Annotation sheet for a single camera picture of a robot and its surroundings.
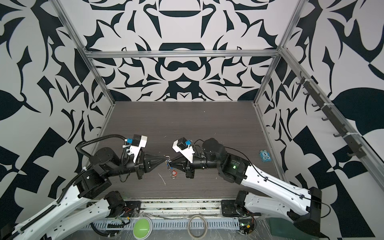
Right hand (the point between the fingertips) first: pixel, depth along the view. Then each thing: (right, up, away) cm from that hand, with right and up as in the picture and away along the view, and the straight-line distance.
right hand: (170, 164), depth 57 cm
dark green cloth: (+50, -34, +13) cm, 62 cm away
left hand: (-1, +4, -2) cm, 5 cm away
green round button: (-14, -32, +11) cm, 37 cm away
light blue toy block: (+52, -5, +33) cm, 62 cm away
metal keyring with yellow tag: (-1, +3, -1) cm, 3 cm away
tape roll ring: (+15, -33, +13) cm, 38 cm away
